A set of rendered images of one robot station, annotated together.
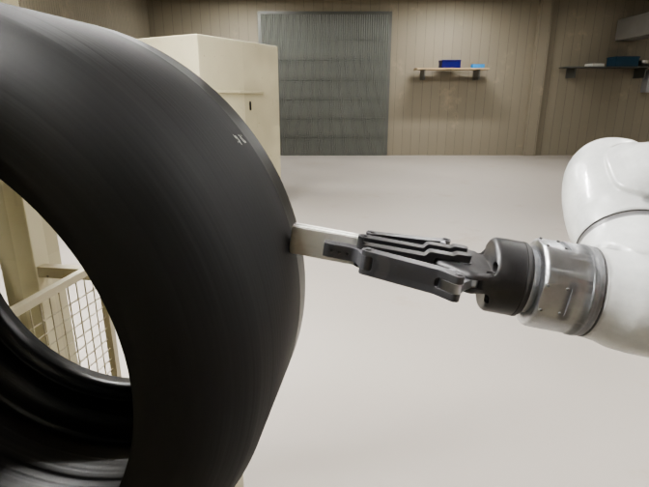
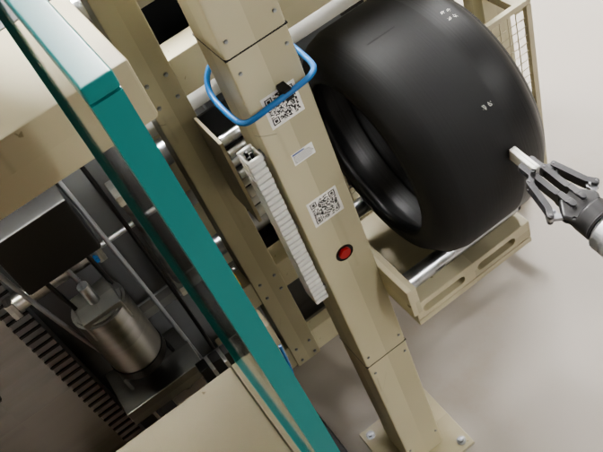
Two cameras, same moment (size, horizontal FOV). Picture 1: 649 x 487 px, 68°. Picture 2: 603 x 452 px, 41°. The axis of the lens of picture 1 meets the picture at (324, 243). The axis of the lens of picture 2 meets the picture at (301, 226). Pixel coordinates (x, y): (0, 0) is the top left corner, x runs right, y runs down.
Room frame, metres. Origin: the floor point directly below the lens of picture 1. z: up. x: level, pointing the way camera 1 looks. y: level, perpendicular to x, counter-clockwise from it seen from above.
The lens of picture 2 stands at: (-0.34, -0.79, 2.43)
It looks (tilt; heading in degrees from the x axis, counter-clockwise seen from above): 46 degrees down; 67
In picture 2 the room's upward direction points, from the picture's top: 25 degrees counter-clockwise
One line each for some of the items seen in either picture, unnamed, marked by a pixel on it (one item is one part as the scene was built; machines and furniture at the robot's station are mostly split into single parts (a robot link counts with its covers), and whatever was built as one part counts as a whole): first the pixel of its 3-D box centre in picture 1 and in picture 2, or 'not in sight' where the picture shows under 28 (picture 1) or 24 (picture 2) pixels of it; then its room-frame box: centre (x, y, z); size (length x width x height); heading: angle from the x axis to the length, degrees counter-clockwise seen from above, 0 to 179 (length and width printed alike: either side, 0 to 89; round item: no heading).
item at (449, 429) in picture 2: not in sight; (415, 438); (0.19, 0.34, 0.01); 0.27 x 0.27 x 0.02; 82
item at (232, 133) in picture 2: not in sight; (257, 151); (0.28, 0.73, 1.05); 0.20 x 0.15 x 0.30; 172
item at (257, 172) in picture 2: not in sight; (288, 230); (0.10, 0.32, 1.19); 0.05 x 0.04 x 0.48; 82
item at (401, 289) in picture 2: not in sight; (366, 255); (0.27, 0.35, 0.90); 0.40 x 0.03 x 0.10; 82
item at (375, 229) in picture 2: not in sight; (429, 239); (0.44, 0.33, 0.80); 0.37 x 0.36 x 0.02; 82
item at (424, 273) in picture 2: not in sight; (459, 243); (0.43, 0.19, 0.90); 0.35 x 0.05 x 0.05; 172
